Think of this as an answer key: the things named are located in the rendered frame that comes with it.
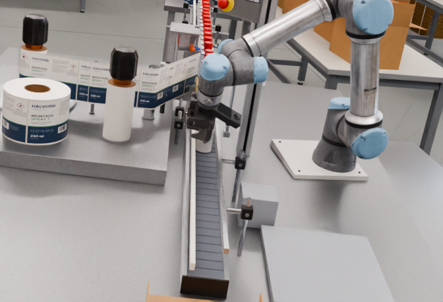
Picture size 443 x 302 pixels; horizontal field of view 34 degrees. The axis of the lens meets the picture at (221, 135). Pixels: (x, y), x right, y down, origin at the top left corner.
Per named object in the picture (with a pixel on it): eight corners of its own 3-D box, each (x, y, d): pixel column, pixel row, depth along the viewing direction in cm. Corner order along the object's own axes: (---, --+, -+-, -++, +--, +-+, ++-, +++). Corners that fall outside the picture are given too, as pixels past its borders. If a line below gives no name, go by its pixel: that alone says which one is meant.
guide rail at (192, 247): (190, 108, 266) (191, 103, 266) (194, 109, 266) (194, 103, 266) (188, 270, 167) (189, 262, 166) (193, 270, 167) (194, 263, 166)
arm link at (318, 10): (348, -35, 225) (208, 39, 222) (365, -27, 216) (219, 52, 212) (358, -3, 231) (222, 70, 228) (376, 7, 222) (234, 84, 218)
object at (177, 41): (161, 86, 288) (169, 22, 279) (194, 90, 290) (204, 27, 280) (160, 97, 276) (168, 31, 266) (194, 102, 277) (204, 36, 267)
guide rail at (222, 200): (213, 97, 265) (213, 93, 264) (216, 97, 265) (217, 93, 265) (223, 253, 165) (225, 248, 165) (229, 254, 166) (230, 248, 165)
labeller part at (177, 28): (171, 23, 279) (171, 21, 279) (200, 27, 280) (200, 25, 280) (169, 32, 266) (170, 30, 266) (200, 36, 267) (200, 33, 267)
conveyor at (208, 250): (190, 75, 322) (191, 66, 320) (209, 78, 322) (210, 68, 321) (185, 290, 169) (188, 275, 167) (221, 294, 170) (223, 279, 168)
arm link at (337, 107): (347, 128, 254) (356, 91, 248) (366, 146, 242) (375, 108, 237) (316, 128, 250) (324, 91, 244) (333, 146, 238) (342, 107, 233)
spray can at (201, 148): (194, 146, 238) (202, 87, 230) (209, 148, 238) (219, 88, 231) (195, 153, 233) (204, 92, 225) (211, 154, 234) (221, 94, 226)
